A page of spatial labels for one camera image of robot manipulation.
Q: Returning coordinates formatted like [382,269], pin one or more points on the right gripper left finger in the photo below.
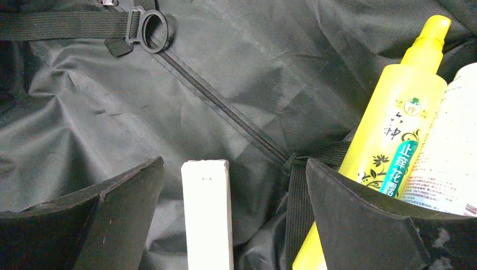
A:
[103,226]

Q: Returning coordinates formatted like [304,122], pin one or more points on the yellow green tube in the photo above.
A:
[390,134]

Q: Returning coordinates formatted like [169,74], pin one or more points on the white bottle teal cap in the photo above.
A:
[443,177]

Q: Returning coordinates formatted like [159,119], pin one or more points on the small white barcode box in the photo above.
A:
[207,213]

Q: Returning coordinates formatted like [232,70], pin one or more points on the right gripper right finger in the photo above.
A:
[361,228]

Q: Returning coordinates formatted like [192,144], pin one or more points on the pink hard-shell suitcase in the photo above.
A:
[254,82]

